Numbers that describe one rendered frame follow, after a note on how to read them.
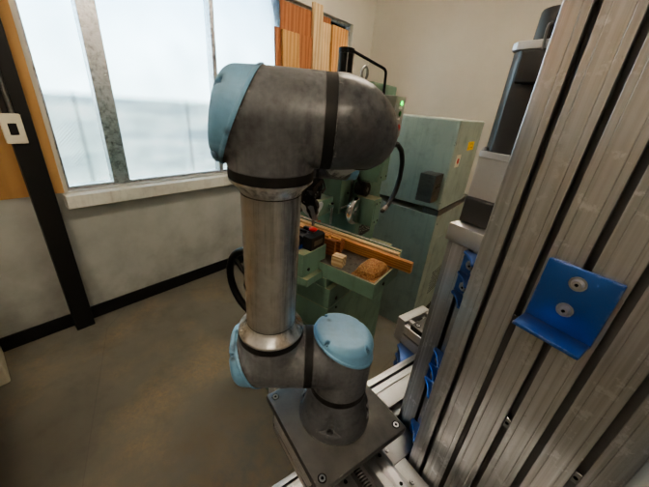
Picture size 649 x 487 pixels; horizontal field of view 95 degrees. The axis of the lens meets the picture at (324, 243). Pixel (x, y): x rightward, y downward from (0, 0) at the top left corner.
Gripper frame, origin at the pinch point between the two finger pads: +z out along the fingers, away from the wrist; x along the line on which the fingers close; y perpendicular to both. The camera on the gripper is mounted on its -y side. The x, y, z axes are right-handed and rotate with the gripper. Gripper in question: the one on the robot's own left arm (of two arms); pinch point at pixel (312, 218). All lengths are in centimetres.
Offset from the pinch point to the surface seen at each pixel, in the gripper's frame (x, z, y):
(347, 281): -16.2, 17.1, -8.7
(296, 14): 132, -15, 169
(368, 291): -24.7, 17.3, -8.7
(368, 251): -15.5, 19.7, 7.8
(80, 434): 71, 58, -111
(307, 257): -3.6, 6.8, -11.1
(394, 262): -26.4, 20.1, 7.5
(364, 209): -3.4, 18.7, 26.8
